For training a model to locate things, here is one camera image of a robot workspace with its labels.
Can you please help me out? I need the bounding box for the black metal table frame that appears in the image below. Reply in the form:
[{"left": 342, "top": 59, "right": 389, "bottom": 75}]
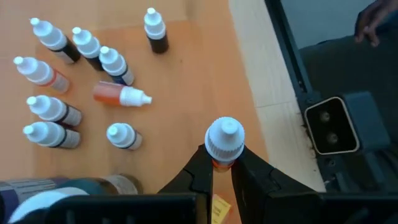
[{"left": 263, "top": 0, "right": 398, "bottom": 195}]

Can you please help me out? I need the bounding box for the table-level camera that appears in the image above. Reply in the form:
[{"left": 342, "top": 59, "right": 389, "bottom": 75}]
[{"left": 303, "top": 91, "right": 391, "bottom": 156}]

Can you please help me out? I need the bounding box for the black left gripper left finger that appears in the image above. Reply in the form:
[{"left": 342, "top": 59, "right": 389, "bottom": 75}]
[{"left": 157, "top": 143, "right": 215, "bottom": 224}]

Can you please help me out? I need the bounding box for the person's hand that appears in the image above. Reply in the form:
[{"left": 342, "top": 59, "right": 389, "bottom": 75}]
[{"left": 354, "top": 0, "right": 389, "bottom": 47}]

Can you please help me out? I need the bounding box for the orange mat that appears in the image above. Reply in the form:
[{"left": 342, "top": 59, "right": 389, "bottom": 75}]
[{"left": 0, "top": 18, "right": 270, "bottom": 224}]

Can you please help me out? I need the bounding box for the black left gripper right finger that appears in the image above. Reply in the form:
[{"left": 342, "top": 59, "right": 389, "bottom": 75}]
[{"left": 231, "top": 145, "right": 323, "bottom": 224}]

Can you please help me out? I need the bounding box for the large blue-capped dye bottle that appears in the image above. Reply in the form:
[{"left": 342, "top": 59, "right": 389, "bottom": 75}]
[{"left": 8, "top": 173, "right": 143, "bottom": 224}]

